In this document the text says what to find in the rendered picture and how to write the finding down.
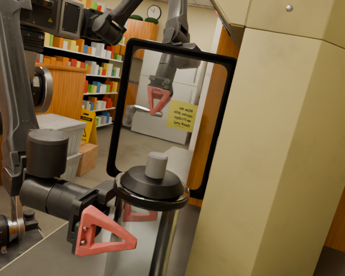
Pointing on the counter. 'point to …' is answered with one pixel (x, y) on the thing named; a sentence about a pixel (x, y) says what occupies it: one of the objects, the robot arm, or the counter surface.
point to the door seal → (124, 93)
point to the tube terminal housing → (281, 142)
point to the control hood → (234, 16)
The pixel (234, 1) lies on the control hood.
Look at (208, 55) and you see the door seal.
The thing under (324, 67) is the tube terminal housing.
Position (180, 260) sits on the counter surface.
